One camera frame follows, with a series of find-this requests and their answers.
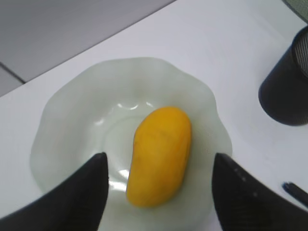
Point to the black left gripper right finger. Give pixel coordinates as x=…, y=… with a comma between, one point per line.
x=242, y=203

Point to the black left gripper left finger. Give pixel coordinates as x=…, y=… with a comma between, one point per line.
x=77, y=204

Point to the black marker pen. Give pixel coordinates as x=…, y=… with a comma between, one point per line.
x=296, y=192

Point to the pale green wavy plate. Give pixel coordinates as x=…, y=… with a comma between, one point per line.
x=99, y=111

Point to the yellow mango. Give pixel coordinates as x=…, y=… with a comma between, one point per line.
x=161, y=149

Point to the black mesh pen holder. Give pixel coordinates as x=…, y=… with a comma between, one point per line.
x=283, y=95

